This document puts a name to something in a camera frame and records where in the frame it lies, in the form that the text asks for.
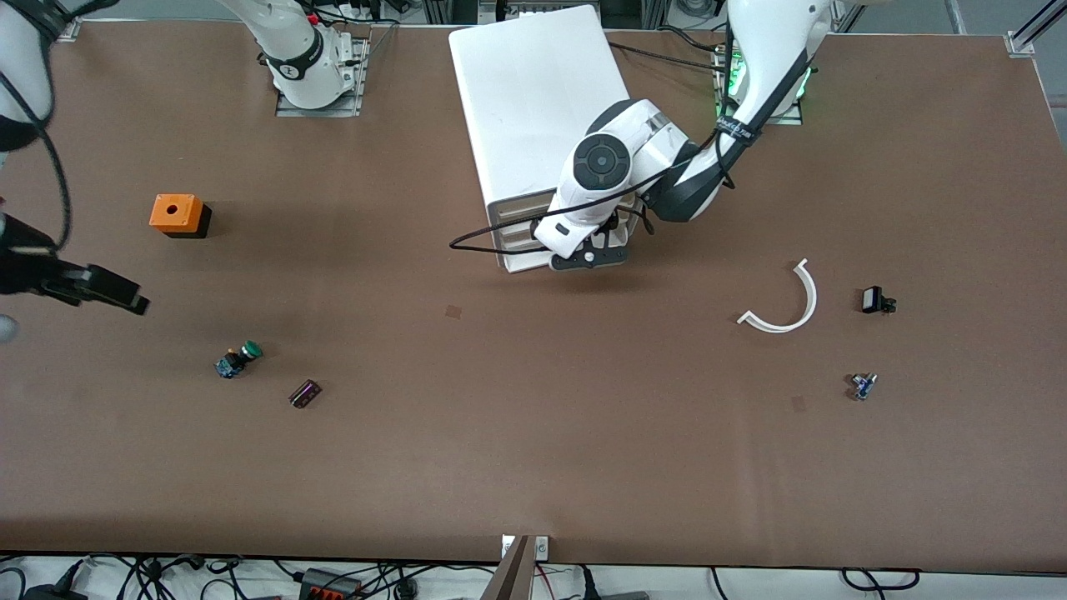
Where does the orange black button box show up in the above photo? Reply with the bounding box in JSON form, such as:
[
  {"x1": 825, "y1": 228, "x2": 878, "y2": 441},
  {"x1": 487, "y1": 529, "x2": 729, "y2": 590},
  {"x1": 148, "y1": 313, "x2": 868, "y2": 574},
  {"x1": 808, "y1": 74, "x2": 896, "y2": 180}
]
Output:
[{"x1": 149, "y1": 194, "x2": 213, "y2": 240}]

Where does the green push button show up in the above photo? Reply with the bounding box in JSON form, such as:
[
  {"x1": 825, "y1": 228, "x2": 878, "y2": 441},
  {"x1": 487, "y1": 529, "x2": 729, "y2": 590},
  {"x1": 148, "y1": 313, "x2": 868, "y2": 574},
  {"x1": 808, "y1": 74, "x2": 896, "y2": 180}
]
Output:
[{"x1": 214, "y1": 340, "x2": 265, "y2": 381}]

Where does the white drawer cabinet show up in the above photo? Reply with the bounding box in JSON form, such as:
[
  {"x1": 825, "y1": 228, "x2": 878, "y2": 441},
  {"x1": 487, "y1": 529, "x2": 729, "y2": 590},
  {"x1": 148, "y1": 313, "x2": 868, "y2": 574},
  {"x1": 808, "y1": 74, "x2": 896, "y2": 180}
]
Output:
[{"x1": 448, "y1": 2, "x2": 644, "y2": 274}]

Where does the white curved plastic strip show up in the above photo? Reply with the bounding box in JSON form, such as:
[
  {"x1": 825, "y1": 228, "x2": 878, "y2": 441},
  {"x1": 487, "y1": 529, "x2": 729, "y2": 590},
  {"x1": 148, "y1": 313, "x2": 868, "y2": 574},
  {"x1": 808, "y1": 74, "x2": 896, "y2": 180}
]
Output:
[{"x1": 737, "y1": 258, "x2": 819, "y2": 334}]

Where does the black red power strip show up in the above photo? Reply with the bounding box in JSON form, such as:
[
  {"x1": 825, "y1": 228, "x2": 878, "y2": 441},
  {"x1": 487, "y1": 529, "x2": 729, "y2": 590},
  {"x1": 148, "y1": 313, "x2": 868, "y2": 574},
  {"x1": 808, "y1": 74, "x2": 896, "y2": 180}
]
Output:
[{"x1": 298, "y1": 567, "x2": 362, "y2": 600}]

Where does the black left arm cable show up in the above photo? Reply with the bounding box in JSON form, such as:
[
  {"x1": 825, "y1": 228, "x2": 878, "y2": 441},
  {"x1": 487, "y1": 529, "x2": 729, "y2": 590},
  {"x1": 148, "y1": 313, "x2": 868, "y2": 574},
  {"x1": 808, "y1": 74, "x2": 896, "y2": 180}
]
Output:
[{"x1": 448, "y1": 23, "x2": 744, "y2": 254}]

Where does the black cable on table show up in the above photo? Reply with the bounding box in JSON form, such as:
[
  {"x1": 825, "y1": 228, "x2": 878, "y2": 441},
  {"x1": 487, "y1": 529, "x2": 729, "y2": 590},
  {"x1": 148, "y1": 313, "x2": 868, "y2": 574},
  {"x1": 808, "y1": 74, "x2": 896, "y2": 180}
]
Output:
[{"x1": 609, "y1": 40, "x2": 734, "y2": 74}]

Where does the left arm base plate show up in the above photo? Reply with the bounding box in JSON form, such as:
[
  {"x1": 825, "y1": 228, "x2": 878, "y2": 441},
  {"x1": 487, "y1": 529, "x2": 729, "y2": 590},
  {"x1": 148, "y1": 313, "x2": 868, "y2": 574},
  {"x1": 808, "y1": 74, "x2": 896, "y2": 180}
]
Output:
[{"x1": 714, "y1": 50, "x2": 806, "y2": 127}]

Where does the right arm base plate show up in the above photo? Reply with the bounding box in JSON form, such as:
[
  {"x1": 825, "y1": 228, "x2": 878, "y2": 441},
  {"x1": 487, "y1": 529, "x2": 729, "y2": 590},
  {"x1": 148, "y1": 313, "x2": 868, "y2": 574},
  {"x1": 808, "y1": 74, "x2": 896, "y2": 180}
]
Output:
[{"x1": 274, "y1": 35, "x2": 373, "y2": 118}]

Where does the brown wooden post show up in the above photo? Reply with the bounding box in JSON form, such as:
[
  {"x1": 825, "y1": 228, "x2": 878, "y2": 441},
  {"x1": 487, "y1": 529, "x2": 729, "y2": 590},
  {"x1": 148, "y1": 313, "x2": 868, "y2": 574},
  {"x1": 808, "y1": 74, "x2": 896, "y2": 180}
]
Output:
[{"x1": 480, "y1": 535, "x2": 533, "y2": 600}]

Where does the black looped cable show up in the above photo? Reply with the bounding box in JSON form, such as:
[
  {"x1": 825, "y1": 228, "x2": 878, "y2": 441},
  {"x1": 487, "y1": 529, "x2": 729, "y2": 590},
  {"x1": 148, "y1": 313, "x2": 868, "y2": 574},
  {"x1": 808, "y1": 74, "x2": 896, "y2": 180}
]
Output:
[{"x1": 839, "y1": 567, "x2": 922, "y2": 595}]

